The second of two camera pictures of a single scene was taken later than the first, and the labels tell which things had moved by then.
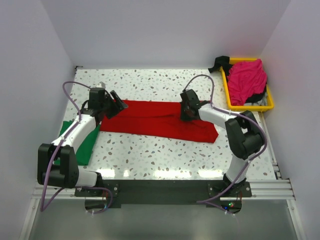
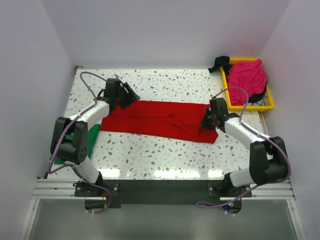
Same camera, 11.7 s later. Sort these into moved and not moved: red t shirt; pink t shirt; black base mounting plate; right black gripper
Moved: right black gripper
Not moved: red t shirt; pink t shirt; black base mounting plate
